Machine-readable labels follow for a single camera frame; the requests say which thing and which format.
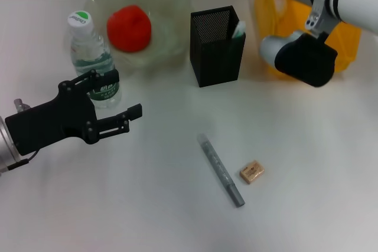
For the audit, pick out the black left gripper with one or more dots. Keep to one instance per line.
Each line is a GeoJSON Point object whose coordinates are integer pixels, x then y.
{"type": "Point", "coordinates": [59, 122]}

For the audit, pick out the green label water bottle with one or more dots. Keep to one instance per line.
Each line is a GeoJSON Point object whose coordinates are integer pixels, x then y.
{"type": "Point", "coordinates": [82, 45]}

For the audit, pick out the grey marker pen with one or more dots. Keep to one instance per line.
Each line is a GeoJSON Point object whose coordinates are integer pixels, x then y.
{"type": "Point", "coordinates": [220, 169]}

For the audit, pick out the green utility knife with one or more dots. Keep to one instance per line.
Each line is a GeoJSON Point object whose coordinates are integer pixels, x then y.
{"type": "Point", "coordinates": [239, 29]}

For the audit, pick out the tan eraser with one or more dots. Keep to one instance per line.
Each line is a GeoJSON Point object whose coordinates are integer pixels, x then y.
{"type": "Point", "coordinates": [251, 173]}

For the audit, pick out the white paper ball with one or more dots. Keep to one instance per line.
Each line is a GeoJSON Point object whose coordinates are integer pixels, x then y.
{"type": "Point", "coordinates": [280, 5]}

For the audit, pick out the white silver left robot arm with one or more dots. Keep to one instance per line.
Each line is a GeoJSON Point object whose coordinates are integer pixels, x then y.
{"type": "Point", "coordinates": [7, 148]}

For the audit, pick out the green glass fruit plate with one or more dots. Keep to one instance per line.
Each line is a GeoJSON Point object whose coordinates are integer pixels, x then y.
{"type": "Point", "coordinates": [168, 13]}

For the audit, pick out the black mesh pen holder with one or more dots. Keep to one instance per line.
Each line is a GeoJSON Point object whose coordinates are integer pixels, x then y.
{"type": "Point", "coordinates": [217, 60]}

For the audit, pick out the yellow plastic bin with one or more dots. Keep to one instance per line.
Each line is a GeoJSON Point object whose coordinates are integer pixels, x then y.
{"type": "Point", "coordinates": [265, 27]}

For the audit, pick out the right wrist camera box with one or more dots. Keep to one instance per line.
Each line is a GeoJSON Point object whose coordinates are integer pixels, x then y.
{"type": "Point", "coordinates": [307, 60]}

